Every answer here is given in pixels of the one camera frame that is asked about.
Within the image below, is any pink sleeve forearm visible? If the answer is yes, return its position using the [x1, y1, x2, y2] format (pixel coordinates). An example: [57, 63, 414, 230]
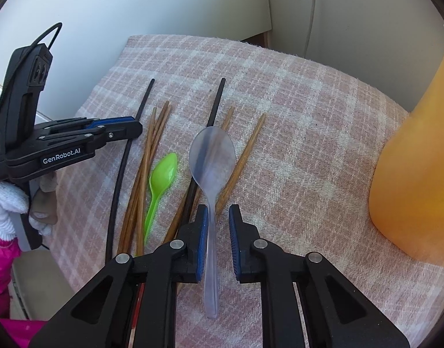
[0, 238, 46, 347]

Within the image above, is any yellow plastic container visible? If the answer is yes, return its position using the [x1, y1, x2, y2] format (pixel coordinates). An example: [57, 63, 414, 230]
[369, 58, 444, 266]

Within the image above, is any clear plastic spoon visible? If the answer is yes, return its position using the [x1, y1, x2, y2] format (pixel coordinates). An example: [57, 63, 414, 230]
[189, 126, 236, 319]

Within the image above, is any left hand white glove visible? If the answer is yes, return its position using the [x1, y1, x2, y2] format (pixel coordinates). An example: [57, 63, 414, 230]
[0, 172, 58, 241]

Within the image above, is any black camera box left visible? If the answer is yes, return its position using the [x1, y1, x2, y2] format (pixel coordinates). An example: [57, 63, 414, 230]
[0, 43, 53, 153]

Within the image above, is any black chopstick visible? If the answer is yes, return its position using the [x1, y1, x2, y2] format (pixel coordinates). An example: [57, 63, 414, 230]
[104, 78, 156, 263]
[177, 78, 226, 229]

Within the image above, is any brown wooden chopstick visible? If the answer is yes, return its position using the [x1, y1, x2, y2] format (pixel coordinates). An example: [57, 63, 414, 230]
[161, 106, 235, 245]
[135, 107, 157, 256]
[215, 113, 267, 215]
[119, 104, 173, 256]
[116, 100, 169, 258]

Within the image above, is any green plastic spoon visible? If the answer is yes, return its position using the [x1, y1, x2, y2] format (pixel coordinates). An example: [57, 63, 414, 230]
[143, 153, 178, 244]

